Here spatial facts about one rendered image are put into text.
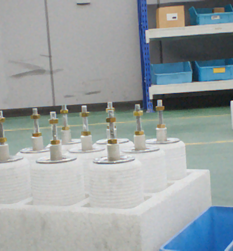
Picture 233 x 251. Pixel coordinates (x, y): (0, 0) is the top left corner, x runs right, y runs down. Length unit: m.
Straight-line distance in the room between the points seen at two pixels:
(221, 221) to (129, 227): 0.32
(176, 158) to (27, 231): 0.35
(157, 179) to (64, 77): 5.19
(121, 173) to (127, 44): 5.29
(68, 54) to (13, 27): 0.64
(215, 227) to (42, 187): 0.38
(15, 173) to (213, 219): 0.41
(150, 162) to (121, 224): 0.18
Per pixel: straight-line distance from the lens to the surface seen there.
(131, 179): 0.97
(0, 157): 1.12
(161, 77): 5.53
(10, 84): 6.29
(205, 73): 5.57
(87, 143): 1.15
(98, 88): 6.21
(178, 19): 5.59
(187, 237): 1.06
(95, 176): 0.97
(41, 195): 1.03
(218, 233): 1.21
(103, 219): 0.95
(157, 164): 1.08
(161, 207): 1.00
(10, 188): 1.09
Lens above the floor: 0.40
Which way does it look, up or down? 5 degrees down
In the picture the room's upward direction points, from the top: 4 degrees counter-clockwise
